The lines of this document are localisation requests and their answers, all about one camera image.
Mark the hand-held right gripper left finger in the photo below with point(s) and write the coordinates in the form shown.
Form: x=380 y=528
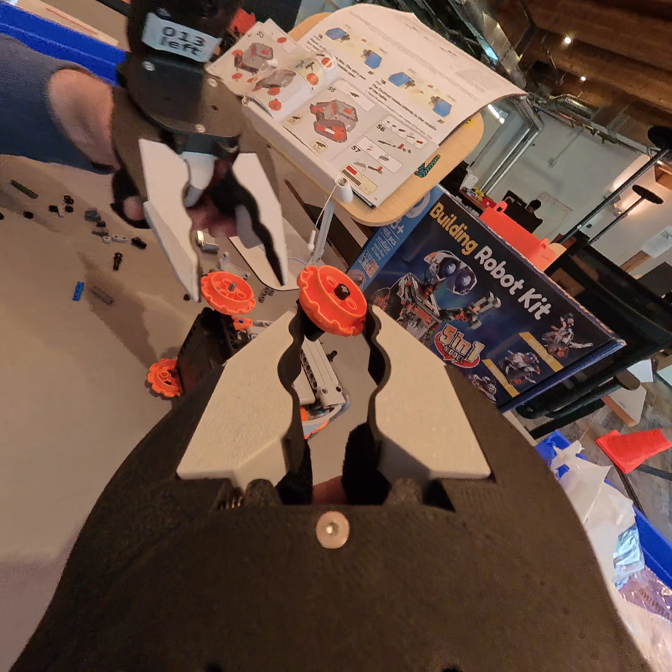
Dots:
x=236 y=431

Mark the blue robot kit box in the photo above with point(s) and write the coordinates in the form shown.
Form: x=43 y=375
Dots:
x=494 y=305

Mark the black grey toy robot vehicle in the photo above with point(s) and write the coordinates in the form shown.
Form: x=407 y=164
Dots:
x=205 y=352

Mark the orange plastic object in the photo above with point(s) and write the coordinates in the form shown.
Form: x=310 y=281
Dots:
x=520 y=233

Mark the black metal rack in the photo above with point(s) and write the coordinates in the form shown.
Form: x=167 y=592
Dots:
x=609 y=305

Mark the person's left hand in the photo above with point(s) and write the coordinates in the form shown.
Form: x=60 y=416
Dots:
x=84 y=116

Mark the dark grey toy beam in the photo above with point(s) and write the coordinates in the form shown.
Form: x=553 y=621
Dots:
x=102 y=295

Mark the orange toy gear wheel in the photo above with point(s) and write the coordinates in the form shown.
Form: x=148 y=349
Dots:
x=333 y=297
x=163 y=376
x=228 y=292

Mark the clear plastic bags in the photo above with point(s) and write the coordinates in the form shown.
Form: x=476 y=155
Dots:
x=599 y=515

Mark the small blue toy brick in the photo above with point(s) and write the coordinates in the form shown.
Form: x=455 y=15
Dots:
x=79 y=291

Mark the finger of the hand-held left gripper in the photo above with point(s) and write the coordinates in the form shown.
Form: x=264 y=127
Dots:
x=168 y=200
x=260 y=205

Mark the person's left forearm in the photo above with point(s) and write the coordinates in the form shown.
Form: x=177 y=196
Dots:
x=21 y=105

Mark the wooden book stand white base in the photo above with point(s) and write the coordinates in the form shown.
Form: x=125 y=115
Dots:
x=425 y=200

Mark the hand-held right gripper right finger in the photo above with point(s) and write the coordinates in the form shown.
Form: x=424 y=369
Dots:
x=431 y=431

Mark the orange flat wedge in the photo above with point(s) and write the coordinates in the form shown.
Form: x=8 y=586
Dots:
x=633 y=446

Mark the printed instruction manual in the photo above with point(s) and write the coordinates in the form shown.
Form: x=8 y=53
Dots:
x=399 y=95

